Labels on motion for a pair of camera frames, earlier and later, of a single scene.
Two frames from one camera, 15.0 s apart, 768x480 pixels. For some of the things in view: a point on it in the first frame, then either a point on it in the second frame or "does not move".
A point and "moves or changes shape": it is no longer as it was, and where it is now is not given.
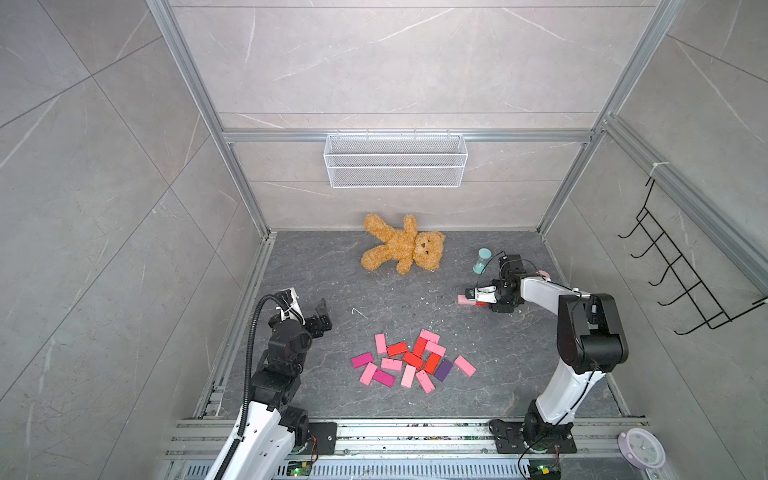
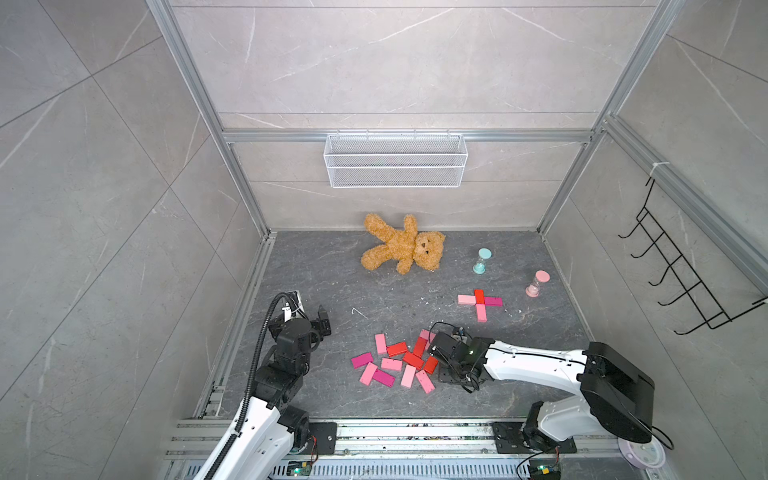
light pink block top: [463, 300] does not move
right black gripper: [502, 308] → [444, 377]
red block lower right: [432, 363] does not move
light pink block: [466, 367] moves or changes shape
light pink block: [408, 376] does not move
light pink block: [429, 336] does not move
